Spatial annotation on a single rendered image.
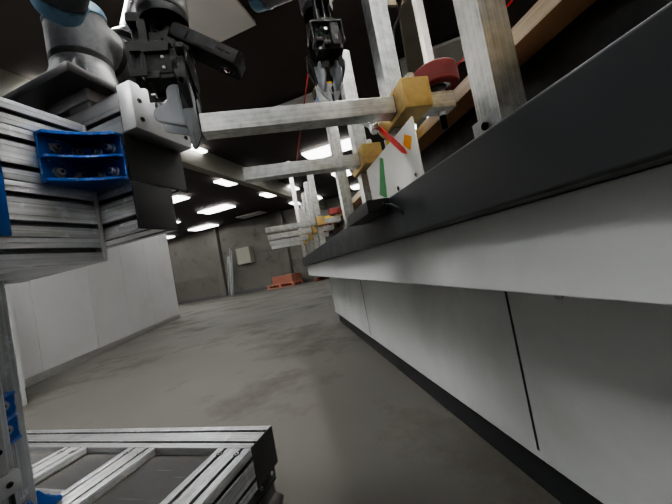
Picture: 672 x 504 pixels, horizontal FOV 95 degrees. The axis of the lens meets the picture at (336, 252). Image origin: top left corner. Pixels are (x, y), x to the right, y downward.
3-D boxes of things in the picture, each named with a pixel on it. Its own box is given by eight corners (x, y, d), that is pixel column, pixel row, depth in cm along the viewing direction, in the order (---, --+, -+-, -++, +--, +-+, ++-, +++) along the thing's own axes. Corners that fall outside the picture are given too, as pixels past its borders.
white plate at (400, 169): (422, 178, 48) (409, 116, 48) (373, 211, 74) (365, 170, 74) (425, 177, 48) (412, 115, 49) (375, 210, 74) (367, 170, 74)
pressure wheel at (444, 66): (436, 121, 51) (422, 55, 52) (415, 141, 59) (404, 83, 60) (478, 116, 53) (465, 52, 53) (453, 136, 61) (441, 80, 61)
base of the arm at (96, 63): (25, 103, 64) (18, 57, 64) (100, 129, 78) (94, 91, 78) (74, 76, 59) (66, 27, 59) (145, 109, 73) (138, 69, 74)
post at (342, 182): (346, 229, 106) (322, 103, 107) (343, 231, 111) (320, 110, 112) (359, 227, 107) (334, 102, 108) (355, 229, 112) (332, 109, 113)
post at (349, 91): (370, 223, 81) (336, 47, 83) (366, 225, 84) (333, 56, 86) (382, 221, 82) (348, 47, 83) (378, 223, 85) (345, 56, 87)
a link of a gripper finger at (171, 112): (163, 151, 47) (153, 93, 48) (204, 147, 49) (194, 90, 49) (155, 143, 44) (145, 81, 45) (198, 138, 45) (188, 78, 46)
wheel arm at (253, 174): (245, 183, 72) (241, 165, 72) (246, 187, 75) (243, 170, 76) (415, 160, 80) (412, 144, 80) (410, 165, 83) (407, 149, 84)
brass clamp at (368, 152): (362, 164, 74) (358, 143, 74) (350, 180, 87) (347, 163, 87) (386, 161, 75) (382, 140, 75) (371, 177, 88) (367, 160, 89)
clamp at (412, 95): (405, 107, 50) (399, 77, 50) (379, 142, 63) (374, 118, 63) (437, 104, 51) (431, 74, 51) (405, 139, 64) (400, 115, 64)
